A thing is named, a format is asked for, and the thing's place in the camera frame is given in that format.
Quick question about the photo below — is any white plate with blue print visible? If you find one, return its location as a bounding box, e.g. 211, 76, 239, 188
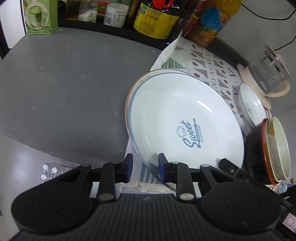
128, 72, 245, 193

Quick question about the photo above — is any red and black bowl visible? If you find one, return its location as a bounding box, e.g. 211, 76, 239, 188
245, 118, 281, 186

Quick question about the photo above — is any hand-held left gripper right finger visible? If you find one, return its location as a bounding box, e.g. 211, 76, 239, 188
158, 153, 233, 202

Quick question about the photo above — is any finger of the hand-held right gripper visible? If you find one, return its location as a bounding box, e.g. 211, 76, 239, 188
218, 158, 255, 183

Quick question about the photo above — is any black power cable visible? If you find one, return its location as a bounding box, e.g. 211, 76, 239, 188
240, 2, 296, 21
274, 35, 296, 50

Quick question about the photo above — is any patterned fringed table mat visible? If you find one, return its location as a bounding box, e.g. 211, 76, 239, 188
125, 31, 273, 193

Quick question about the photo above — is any oil bottle with yellow label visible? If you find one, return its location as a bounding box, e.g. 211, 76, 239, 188
133, 0, 183, 39

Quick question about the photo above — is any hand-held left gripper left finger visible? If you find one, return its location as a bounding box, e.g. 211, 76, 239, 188
58, 153, 134, 204

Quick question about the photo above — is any orange juice bottle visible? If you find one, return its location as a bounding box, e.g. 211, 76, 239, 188
188, 0, 242, 48

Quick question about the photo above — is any cream kettle base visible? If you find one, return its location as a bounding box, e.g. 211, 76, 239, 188
237, 64, 291, 109

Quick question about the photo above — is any red drink can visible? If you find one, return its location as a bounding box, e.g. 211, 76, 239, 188
183, 0, 206, 37

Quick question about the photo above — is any black kitchen rack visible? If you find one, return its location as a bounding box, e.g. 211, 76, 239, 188
58, 17, 183, 47

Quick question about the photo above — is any small white bowl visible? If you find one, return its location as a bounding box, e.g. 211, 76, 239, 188
239, 83, 266, 128

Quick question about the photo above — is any white plastic jar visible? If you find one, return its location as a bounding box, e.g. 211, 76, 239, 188
103, 3, 129, 28

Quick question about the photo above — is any pale green bowl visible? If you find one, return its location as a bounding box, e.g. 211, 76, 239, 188
265, 119, 277, 139
266, 116, 291, 181

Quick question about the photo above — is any green carton box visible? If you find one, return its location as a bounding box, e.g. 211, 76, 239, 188
22, 0, 59, 35

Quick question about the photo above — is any glass electric kettle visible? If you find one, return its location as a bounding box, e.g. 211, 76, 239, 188
247, 45, 291, 95

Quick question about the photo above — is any white plate with pink rim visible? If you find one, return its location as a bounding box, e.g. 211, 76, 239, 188
125, 69, 192, 139

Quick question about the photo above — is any pack of water bottles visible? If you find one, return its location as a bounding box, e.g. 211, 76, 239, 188
41, 162, 72, 183

